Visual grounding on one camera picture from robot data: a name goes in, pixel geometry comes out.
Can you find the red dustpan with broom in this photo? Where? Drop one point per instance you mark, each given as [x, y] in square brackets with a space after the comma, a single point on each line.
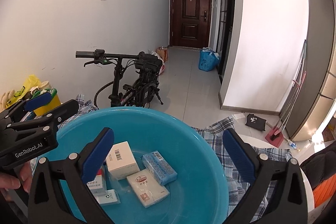
[275, 136]

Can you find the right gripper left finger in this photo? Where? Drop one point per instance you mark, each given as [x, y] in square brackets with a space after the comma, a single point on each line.
[47, 201]

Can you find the black bicycle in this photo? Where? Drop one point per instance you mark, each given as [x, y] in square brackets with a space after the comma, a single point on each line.
[135, 77]

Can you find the brown cardboard box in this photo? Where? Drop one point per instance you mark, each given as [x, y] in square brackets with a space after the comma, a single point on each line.
[163, 53]

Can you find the yellow plastic bag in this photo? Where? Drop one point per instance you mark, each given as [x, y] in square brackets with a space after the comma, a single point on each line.
[29, 83]

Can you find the yellow green bin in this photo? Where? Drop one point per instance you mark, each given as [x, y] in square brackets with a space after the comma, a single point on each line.
[51, 104]

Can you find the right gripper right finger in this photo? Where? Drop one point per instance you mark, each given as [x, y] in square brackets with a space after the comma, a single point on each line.
[288, 203]

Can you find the white tissue pack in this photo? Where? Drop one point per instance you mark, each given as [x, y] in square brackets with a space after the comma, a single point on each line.
[146, 188]

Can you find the blue plastic basin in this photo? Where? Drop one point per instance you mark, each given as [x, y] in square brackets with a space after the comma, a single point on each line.
[198, 195]

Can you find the red white cigarette box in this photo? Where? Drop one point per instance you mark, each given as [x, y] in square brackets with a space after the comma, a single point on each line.
[98, 185]

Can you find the person left hand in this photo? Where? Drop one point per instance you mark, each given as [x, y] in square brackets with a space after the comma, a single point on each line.
[8, 181]

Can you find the steel refrigerator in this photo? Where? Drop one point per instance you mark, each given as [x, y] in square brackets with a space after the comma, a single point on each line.
[317, 95]

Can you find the beige stuffed animal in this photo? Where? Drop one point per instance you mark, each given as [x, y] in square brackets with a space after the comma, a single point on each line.
[5, 98]

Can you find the blue shopping bag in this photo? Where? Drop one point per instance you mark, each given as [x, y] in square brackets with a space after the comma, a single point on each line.
[208, 59]

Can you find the dark brown door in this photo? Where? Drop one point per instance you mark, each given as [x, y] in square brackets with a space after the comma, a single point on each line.
[190, 23]

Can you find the black bag on floor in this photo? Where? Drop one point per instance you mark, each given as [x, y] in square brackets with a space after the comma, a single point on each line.
[255, 122]

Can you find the blue wet wipes pack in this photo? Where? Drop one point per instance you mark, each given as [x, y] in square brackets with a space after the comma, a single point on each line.
[159, 168]

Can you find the pale green printed box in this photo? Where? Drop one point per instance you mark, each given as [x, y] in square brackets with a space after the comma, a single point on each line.
[110, 197]

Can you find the blue plaid cloth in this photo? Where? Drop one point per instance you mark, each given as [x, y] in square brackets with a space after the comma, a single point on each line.
[59, 193]

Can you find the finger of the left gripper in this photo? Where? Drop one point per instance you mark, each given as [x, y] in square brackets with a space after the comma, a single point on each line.
[51, 119]
[34, 103]

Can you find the beige white square box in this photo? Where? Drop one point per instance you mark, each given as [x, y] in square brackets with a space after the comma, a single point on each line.
[120, 161]

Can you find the orange chair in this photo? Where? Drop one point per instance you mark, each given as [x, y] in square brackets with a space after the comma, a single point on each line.
[324, 191]

